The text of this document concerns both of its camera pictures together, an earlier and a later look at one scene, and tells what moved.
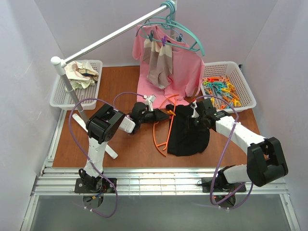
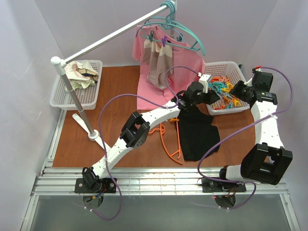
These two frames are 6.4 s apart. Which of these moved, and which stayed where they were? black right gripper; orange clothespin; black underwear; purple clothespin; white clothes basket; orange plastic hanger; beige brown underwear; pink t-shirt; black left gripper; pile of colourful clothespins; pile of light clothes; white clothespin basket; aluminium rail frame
Moved: black left gripper; orange plastic hanger; black underwear; black right gripper; orange clothespin
Stayed: purple clothespin; white clothespin basket; pile of colourful clothespins; beige brown underwear; aluminium rail frame; white clothes basket; pile of light clothes; pink t-shirt
